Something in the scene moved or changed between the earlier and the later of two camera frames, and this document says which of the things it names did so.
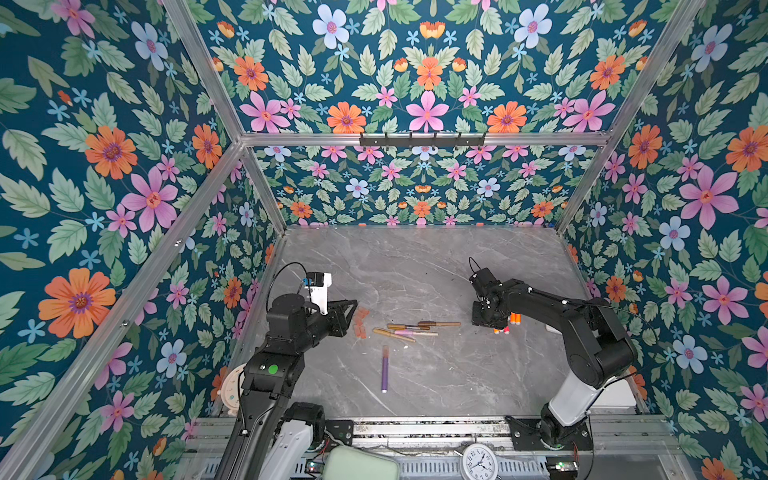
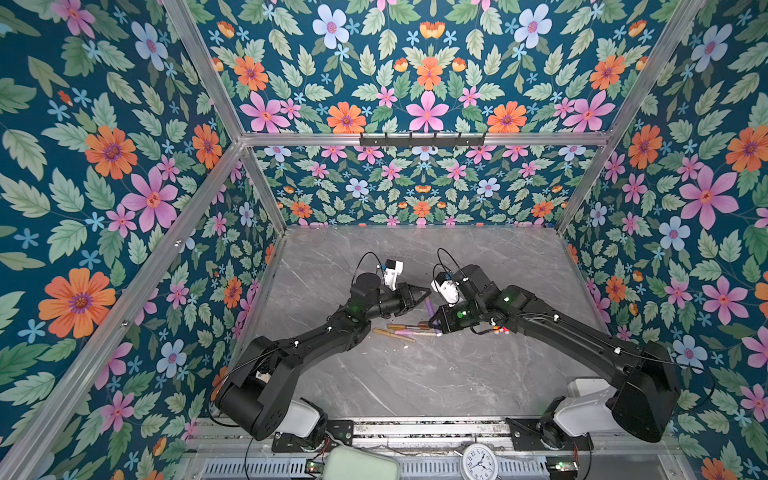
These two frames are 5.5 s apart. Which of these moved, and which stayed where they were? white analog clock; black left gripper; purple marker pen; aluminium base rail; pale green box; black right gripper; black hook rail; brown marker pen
Moved: purple marker pen; black right gripper; black left gripper
Stayed: white analog clock; brown marker pen; pale green box; aluminium base rail; black hook rail
